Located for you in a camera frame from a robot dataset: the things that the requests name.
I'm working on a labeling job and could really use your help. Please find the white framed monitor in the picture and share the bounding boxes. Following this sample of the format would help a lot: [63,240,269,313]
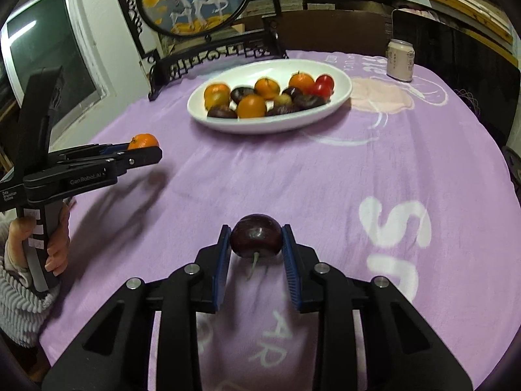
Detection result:
[0,0,119,131]

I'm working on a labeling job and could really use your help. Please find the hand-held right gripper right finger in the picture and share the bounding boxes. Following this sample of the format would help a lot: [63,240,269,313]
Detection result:
[281,224,475,391]

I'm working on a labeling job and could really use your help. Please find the person's left forearm grey sleeve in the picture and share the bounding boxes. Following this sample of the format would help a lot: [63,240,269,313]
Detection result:
[0,253,62,349]

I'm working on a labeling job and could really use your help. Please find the white oval plate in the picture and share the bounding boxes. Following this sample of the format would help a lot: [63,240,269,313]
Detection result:
[187,59,353,135]

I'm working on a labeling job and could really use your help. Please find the black round stool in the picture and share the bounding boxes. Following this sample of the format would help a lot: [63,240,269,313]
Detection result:
[502,144,521,196]

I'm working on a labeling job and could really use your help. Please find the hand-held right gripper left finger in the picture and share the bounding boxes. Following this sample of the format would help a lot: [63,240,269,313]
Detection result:
[41,224,232,391]

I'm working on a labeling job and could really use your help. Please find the person's left hand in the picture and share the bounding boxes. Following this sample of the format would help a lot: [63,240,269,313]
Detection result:
[4,203,71,278]

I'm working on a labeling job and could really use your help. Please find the pale pink drink can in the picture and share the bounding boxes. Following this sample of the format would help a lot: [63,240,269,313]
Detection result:
[386,39,416,82]

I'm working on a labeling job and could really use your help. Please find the brown wooden board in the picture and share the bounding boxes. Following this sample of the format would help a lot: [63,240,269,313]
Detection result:
[240,8,392,54]

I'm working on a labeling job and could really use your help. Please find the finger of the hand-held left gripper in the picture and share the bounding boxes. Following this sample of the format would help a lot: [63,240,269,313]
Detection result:
[52,147,164,177]
[49,142,132,162]

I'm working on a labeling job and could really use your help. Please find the purple printed blanket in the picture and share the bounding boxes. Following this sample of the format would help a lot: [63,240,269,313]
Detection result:
[38,49,517,391]

